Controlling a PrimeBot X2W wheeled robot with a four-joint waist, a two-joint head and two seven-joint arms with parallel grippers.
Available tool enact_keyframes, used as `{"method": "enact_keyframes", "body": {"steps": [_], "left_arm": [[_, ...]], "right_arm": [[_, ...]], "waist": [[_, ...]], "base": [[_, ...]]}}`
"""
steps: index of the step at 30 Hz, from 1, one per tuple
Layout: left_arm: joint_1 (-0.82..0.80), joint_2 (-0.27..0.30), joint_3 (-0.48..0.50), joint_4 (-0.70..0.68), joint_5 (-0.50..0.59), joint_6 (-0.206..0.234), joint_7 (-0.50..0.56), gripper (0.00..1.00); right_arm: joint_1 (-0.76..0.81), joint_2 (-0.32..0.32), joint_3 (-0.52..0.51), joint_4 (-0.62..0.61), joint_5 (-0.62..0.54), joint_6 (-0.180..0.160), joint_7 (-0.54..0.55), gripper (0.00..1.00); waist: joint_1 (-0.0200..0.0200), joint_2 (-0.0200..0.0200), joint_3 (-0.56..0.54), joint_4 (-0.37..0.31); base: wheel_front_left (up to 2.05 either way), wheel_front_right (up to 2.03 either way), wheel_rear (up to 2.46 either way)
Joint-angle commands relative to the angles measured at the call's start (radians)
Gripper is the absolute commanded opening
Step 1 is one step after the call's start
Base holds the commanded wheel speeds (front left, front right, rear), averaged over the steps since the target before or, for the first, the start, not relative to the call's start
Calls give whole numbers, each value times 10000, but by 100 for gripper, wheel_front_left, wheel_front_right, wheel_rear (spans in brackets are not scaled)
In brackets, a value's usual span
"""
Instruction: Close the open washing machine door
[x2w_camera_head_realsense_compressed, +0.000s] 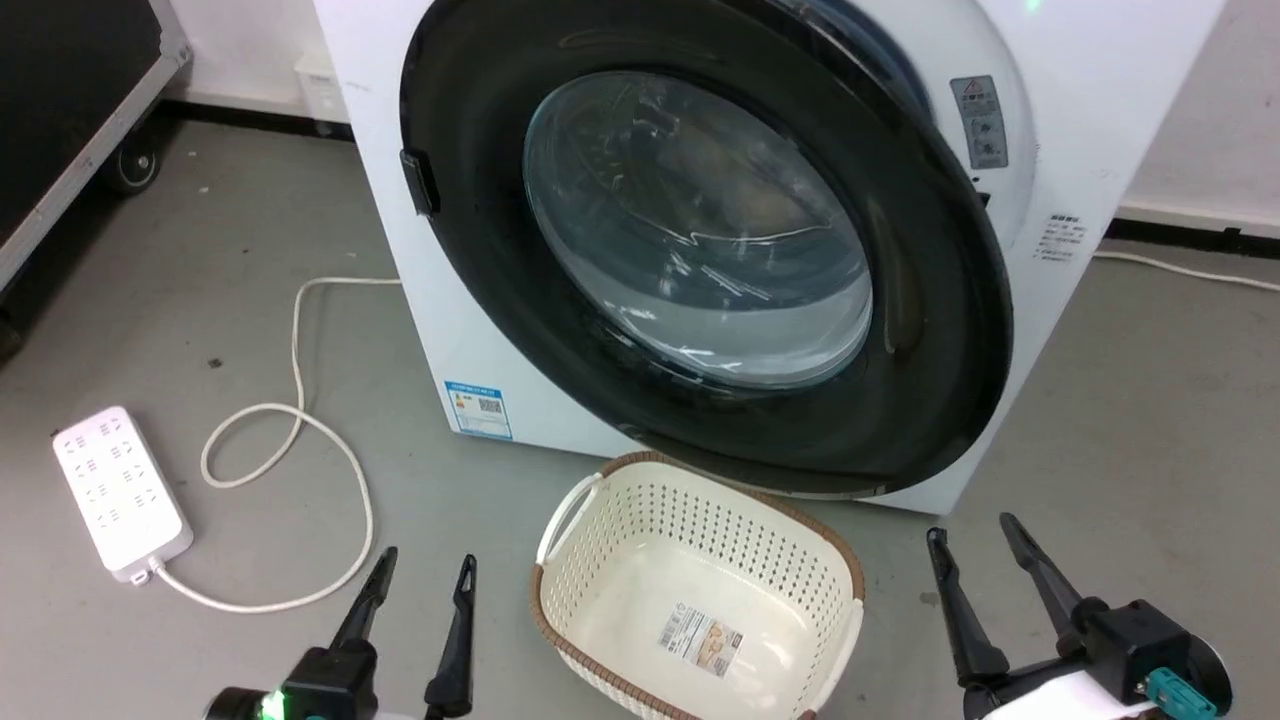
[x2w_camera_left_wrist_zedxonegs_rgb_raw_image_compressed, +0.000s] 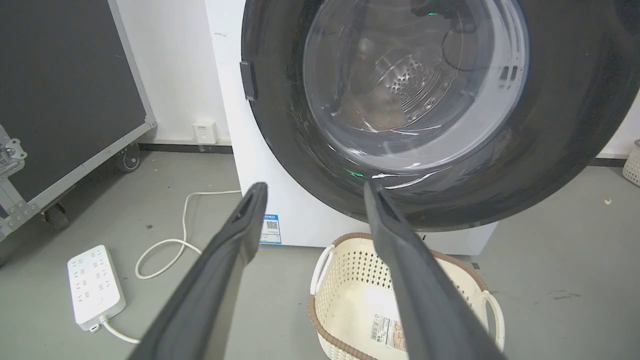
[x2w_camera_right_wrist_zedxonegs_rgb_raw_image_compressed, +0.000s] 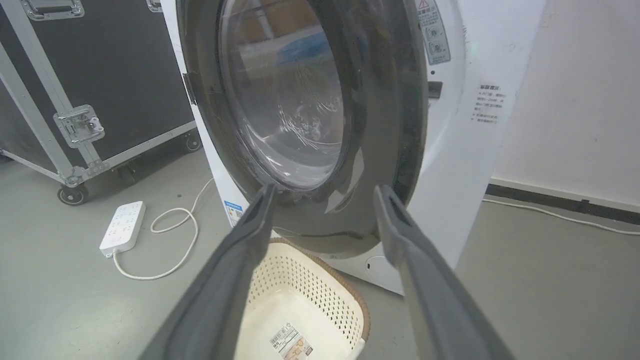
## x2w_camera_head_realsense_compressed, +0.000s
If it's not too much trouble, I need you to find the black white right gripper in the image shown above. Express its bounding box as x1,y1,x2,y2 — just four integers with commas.
926,512,1196,720

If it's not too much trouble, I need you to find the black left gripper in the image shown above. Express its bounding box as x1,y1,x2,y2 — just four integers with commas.
258,546,478,720

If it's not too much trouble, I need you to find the black round glass washer door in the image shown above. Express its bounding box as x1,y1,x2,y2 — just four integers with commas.
398,0,1016,498

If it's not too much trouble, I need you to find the white front-load washing machine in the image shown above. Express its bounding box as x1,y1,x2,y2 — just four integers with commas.
313,0,1229,516

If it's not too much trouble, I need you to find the cream perforated laundry basket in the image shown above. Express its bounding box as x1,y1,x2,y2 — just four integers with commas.
528,450,867,720

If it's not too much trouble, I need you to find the blue energy label sticker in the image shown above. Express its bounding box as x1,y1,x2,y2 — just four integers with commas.
444,379,514,442

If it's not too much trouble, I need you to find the printed paper basket label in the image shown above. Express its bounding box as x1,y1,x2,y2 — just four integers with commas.
657,602,746,679

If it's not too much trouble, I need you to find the white multi-socket power strip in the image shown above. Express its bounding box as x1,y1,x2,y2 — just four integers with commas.
52,405,195,584

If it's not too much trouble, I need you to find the grey warning sticker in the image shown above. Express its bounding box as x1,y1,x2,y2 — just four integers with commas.
949,75,1010,171

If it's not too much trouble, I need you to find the black caster wheel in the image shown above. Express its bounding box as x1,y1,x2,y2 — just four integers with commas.
103,138,164,197

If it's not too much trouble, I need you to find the black flight case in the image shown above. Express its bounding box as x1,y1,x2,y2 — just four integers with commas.
0,0,193,363

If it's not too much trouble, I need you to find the teal cable connector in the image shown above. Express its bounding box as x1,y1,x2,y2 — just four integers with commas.
1146,667,1218,718

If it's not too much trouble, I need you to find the white power strip cable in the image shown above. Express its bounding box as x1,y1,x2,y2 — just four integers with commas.
150,276,404,614

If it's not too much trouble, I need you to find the thin white floor cable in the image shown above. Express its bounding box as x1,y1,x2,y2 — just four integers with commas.
1092,250,1280,293

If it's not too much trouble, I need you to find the white wall outlet box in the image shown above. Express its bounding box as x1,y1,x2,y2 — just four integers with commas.
293,55,350,127

